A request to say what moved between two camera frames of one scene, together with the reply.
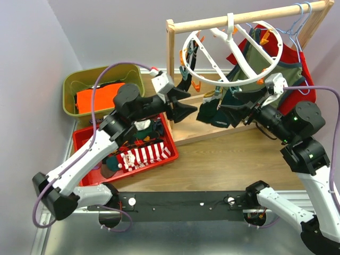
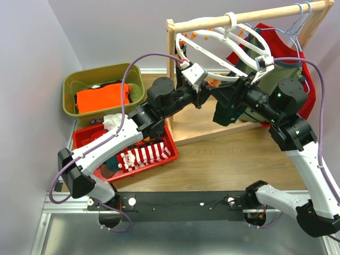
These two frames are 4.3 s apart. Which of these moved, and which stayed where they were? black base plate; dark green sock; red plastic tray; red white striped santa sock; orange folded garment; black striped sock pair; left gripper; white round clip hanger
Moved: black striped sock pair; white round clip hanger; dark green sock; left gripper
Stayed: red white striped santa sock; black base plate; orange folded garment; red plastic tray
